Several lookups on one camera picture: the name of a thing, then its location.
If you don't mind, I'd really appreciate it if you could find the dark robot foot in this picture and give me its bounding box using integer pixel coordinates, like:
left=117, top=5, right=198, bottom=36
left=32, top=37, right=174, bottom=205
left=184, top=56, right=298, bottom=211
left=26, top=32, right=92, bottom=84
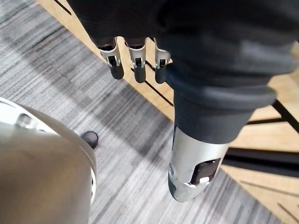
left=80, top=131, right=100, bottom=150

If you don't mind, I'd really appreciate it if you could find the silver robot leg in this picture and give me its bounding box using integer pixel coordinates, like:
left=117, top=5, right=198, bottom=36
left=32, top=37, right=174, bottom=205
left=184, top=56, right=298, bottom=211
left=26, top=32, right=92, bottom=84
left=0, top=97, right=97, bottom=224

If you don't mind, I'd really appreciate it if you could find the light wooden shelf unit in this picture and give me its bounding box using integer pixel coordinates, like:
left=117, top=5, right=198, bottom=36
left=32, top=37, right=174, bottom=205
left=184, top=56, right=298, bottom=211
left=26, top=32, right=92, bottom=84
left=36, top=0, right=299, bottom=224

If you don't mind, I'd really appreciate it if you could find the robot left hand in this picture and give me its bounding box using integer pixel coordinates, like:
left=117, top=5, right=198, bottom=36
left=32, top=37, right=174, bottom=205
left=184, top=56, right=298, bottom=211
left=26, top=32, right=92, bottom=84
left=66, top=0, right=299, bottom=203

